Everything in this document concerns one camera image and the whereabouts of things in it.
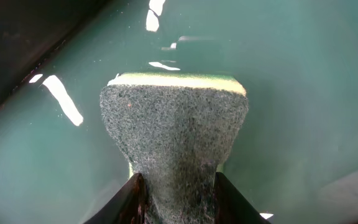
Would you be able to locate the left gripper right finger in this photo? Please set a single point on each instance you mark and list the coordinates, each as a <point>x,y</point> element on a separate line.
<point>230,206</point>

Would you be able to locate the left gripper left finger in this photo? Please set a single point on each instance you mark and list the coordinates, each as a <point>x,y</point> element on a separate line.
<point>127,206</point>

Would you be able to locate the green yellow sponge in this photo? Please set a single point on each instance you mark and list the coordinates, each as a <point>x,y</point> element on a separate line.
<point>175,130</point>

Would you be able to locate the black water tray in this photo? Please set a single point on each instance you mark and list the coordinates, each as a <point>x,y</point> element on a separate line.
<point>295,158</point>

